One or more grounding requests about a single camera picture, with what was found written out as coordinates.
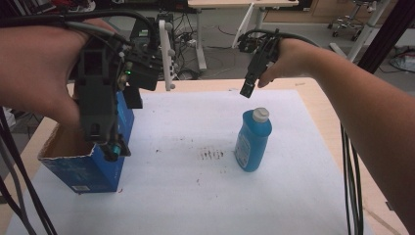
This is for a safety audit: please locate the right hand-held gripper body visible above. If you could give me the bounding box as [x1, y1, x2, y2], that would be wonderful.
[237, 28, 282, 81]

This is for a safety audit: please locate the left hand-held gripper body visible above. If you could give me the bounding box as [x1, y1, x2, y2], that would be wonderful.
[74, 13, 179, 146]

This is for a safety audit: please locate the blue cardboard box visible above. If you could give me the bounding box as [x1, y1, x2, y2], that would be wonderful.
[37, 90, 136, 195]

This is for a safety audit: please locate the blue bottle with white cap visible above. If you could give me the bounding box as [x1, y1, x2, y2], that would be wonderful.
[234, 107, 273, 173]

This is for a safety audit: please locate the person's right hand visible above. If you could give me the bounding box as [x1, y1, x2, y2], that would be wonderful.
[256, 37, 323, 89]

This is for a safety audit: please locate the person's left hand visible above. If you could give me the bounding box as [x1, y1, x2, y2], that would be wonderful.
[0, 19, 116, 130]

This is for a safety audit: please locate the white-legged wooden desk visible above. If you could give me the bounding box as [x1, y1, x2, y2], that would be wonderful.
[187, 0, 300, 71]

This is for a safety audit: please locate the wooden cabinet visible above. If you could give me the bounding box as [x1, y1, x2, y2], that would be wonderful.
[263, 0, 371, 24]

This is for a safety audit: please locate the white foam mat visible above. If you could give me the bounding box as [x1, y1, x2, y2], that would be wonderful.
[5, 88, 375, 235]

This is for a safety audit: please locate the black computer tower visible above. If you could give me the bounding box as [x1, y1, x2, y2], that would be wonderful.
[129, 13, 174, 45]

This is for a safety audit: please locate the office stool on wheels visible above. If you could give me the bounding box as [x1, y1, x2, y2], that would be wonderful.
[327, 0, 384, 42]

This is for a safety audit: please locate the white metal stand leg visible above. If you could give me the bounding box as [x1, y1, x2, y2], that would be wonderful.
[328, 0, 392, 63]

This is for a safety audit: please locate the left gripper black cable bundle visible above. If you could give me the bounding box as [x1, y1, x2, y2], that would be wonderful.
[0, 9, 159, 235]

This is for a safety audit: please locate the gripper black cable bundle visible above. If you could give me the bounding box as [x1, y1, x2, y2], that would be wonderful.
[244, 28, 365, 235]
[0, 9, 159, 235]

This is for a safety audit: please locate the black metal frame post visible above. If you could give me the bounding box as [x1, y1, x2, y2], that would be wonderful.
[357, 0, 415, 74]

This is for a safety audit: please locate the right gripper black cable bundle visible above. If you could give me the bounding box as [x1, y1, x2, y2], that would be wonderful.
[244, 28, 365, 235]

